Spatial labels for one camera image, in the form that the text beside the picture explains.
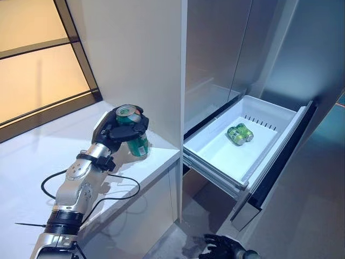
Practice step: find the tall dark green beer can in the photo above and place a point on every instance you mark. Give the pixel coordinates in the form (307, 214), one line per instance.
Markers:
(138, 148)

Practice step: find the dark framed frosted glass window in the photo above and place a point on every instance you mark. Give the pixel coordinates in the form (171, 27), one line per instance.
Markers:
(32, 73)

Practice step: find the white counter cabinet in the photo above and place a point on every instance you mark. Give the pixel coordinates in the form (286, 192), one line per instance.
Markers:
(151, 205)

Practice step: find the fridge drawer with white bin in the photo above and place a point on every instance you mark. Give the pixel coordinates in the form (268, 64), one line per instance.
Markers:
(215, 153)

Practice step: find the tall white cabinet side panel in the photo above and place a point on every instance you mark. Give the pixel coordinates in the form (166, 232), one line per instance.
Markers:
(134, 67)

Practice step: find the short light green drink can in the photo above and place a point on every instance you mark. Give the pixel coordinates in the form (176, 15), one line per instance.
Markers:
(246, 132)
(235, 136)

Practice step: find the black left wrist camera clamp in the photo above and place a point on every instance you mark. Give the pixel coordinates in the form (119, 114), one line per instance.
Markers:
(103, 162)

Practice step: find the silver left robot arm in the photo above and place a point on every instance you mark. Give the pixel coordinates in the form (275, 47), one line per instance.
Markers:
(78, 189)

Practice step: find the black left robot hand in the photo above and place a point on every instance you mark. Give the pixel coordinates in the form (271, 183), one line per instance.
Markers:
(121, 133)

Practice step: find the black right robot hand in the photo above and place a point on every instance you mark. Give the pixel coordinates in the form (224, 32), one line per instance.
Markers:
(218, 245)

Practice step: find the stainless steel fridge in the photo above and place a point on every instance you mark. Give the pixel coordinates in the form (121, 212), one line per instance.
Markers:
(210, 54)

